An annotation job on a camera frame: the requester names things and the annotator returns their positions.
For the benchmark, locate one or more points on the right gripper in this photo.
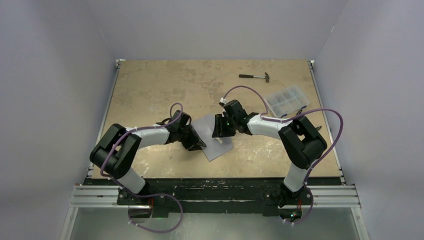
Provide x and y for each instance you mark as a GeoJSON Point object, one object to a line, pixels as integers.
{"type": "Point", "coordinates": [219, 130]}

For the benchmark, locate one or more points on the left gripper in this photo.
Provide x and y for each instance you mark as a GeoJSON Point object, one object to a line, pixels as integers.
{"type": "Point", "coordinates": [194, 144]}

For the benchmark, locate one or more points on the grey envelope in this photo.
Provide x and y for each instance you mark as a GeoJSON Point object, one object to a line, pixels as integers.
{"type": "Point", "coordinates": [204, 126]}

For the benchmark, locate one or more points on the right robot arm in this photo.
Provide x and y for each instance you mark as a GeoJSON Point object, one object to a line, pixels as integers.
{"type": "Point", "coordinates": [300, 139]}

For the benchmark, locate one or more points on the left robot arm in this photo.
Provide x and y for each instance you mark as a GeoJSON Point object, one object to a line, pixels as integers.
{"type": "Point", "coordinates": [116, 150]}

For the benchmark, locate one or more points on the clear plastic screw box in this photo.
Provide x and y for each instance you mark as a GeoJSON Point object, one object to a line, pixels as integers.
{"type": "Point", "coordinates": [286, 101]}

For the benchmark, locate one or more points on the black handled hammer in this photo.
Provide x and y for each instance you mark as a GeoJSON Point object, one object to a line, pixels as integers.
{"type": "Point", "coordinates": [266, 76]}

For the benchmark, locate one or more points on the black base frame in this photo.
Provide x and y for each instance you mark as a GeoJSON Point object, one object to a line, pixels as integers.
{"type": "Point", "coordinates": [213, 196]}

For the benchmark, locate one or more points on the aluminium rail frame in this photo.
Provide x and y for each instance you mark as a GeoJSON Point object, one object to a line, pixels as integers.
{"type": "Point", "coordinates": [143, 92]}

